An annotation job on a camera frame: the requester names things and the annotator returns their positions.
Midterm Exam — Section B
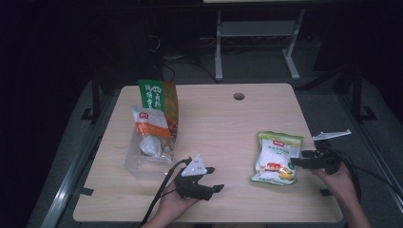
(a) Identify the right hand-held gripper black cable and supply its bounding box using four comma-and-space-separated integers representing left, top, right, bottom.
326, 146, 403, 204

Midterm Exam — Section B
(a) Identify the person's right hand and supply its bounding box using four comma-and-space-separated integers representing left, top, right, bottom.
311, 163, 357, 204

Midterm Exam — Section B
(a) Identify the black metal stand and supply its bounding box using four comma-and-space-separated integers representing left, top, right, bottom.
80, 70, 103, 124
348, 65, 379, 124

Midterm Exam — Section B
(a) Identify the hand-held gripper black cable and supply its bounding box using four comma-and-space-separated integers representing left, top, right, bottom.
326, 146, 403, 204
139, 157, 193, 228

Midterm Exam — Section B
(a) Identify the clear plastic container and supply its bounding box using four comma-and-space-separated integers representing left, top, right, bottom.
123, 110, 179, 181

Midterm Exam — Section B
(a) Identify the tangle of black floor cables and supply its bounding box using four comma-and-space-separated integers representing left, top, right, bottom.
147, 31, 220, 86

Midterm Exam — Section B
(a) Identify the green and red food packet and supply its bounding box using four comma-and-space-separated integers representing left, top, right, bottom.
136, 78, 180, 141

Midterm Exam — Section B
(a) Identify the person's left hand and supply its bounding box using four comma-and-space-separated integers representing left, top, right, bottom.
151, 181, 201, 223

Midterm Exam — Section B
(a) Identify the left hand-held gripper black cable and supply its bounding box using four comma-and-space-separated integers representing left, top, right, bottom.
139, 157, 193, 228

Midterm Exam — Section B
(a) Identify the aluminium rail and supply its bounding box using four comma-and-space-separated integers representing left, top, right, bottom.
336, 91, 403, 215
39, 91, 124, 228

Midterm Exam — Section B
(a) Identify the white and orange food packet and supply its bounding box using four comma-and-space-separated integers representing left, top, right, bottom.
130, 104, 176, 158

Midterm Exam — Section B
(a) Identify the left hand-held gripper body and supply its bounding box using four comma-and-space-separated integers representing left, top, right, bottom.
174, 154, 214, 201

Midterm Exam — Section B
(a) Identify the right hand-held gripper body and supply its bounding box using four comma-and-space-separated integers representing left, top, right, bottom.
312, 129, 353, 176

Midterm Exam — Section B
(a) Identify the white metal table frame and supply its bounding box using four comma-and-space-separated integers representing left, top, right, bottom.
214, 9, 307, 82

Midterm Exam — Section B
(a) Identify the white packet with green edge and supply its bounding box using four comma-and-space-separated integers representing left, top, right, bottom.
249, 130, 305, 186

